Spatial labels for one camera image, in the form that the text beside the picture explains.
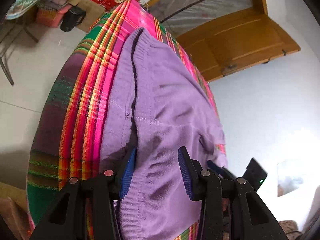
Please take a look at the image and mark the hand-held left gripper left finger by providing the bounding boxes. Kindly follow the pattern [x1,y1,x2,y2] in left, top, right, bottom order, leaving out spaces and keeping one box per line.
[30,147,137,240]

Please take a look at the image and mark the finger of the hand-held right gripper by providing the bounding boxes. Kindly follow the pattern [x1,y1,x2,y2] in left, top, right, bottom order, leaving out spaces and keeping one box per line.
[207,160,235,180]

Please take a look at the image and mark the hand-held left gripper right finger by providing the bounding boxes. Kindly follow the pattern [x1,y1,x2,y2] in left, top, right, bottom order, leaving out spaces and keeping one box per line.
[178,146,288,240]

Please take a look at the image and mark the purple fleece pants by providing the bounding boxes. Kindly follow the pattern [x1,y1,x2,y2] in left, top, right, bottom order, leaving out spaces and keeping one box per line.
[100,27,228,240]

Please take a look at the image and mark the pink green plaid blanket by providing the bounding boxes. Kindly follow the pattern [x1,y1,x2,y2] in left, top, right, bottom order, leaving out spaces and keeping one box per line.
[26,0,227,240]

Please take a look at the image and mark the wooden door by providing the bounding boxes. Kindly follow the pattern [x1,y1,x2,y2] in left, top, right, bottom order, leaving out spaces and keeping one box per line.
[176,7,301,83]

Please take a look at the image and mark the plain brown cardboard box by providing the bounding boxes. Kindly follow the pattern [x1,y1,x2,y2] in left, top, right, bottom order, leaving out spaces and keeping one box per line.
[75,0,106,33]

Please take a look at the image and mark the black kettle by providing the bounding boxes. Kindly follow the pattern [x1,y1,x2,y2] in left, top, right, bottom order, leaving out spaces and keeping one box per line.
[60,5,87,32]

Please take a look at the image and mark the translucent screen curtain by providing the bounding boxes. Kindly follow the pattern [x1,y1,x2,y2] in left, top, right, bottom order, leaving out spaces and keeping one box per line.
[147,0,253,38]

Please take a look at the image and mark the pink plastic basket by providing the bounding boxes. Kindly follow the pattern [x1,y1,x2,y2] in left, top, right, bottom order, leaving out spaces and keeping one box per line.
[36,5,70,28]

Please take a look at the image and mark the table with printed cover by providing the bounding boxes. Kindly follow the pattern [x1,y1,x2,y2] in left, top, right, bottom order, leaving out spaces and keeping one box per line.
[0,0,84,87]

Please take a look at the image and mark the shiny wall sheet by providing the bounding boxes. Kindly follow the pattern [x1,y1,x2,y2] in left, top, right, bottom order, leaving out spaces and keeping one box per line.
[277,159,305,198]

